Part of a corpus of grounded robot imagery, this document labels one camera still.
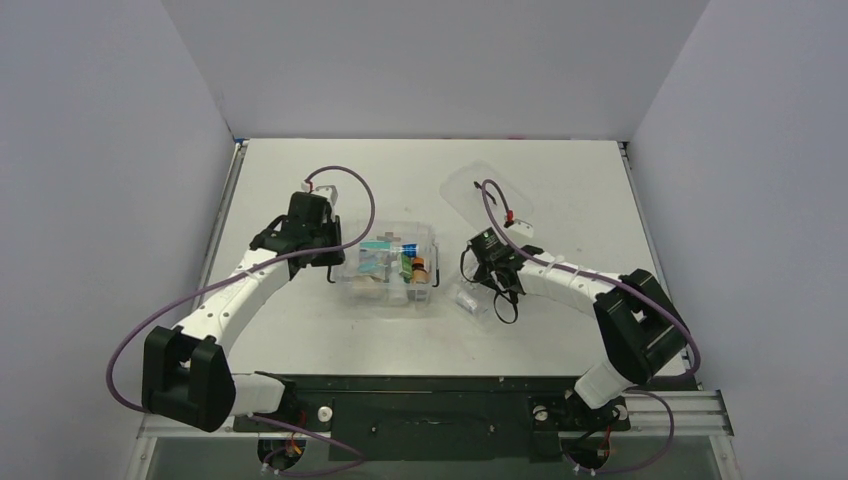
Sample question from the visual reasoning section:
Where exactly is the clear plastic medicine box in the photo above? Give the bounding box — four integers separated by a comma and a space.
327, 219, 440, 309

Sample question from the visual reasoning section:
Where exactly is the white bottle blue label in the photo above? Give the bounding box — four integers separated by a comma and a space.
389, 243, 420, 259

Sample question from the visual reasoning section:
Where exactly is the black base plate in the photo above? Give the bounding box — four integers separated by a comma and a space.
271, 374, 639, 463

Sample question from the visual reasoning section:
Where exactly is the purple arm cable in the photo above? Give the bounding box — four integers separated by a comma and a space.
105, 165, 377, 478
480, 178, 702, 476

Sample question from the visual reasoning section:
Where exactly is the white bottle green label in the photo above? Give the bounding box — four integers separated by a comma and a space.
387, 276, 409, 306

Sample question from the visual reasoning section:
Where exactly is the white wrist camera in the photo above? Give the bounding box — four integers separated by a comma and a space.
504, 218, 535, 239
301, 181, 338, 207

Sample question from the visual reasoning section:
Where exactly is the white bandage roll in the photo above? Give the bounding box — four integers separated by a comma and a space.
455, 292, 479, 316

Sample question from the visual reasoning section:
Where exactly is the clear plastic box lid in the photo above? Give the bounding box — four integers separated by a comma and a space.
439, 161, 535, 230

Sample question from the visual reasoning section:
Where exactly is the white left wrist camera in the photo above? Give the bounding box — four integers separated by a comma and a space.
301, 181, 338, 207

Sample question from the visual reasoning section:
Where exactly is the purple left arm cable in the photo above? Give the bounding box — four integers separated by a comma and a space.
105, 165, 377, 478

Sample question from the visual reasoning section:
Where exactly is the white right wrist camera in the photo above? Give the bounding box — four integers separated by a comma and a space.
504, 218, 535, 239

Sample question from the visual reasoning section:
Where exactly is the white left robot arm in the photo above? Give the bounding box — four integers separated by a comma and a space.
142, 186, 344, 432

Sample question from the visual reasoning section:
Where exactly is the brown bottle orange label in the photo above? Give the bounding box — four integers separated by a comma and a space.
411, 257, 429, 285

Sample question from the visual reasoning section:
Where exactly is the clear plastic divider tray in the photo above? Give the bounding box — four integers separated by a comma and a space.
447, 264, 518, 332

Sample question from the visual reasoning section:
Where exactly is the small green box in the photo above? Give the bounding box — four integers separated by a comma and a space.
398, 254, 413, 279

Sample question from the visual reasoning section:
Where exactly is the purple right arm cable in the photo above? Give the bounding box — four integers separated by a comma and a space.
480, 178, 702, 476

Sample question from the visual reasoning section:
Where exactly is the teal packet of supplies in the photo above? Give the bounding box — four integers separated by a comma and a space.
357, 240, 393, 276

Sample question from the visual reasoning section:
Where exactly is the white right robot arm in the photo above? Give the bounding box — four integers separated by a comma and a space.
459, 229, 691, 430

